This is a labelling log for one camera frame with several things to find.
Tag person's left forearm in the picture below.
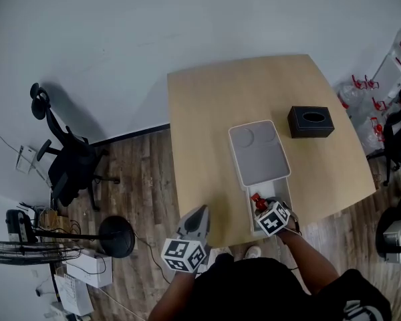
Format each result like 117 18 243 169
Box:
148 268 202 321

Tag black tissue box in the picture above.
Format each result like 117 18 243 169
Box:
287 105 336 139

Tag tall white carton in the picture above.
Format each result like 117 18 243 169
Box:
370 27 401 100

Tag white box with grey lid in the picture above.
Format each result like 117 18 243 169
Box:
227 119 293 239

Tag small red bottle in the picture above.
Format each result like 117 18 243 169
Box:
250 193 269 213

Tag clear bags of red bottles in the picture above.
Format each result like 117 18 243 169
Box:
336 74 390 155

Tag person's black shirt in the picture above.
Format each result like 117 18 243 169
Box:
192 252 393 321

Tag flat white printed box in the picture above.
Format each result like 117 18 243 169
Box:
53 272 95 317

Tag brown wooden crate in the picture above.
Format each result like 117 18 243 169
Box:
39 208 72 234

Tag grey metal device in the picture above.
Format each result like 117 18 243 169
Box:
382 219 401 264

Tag black appliance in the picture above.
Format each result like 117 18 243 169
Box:
5 209 38 244

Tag person's right forearm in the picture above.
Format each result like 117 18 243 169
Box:
277 228 342 296

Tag black standing fan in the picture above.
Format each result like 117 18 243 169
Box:
0 215 136 268

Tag black office chair with headrest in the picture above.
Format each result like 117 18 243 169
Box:
29 82 122 213

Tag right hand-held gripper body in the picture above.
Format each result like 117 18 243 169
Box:
253 196 291 237

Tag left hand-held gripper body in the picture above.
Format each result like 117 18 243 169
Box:
160 226 211 274

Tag white cardboard box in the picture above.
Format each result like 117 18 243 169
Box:
65 249 114 288

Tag white paper sheet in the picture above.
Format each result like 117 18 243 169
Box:
15 144 38 174

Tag person's white shoe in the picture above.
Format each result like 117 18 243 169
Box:
245 245 263 260
207 247 234 264

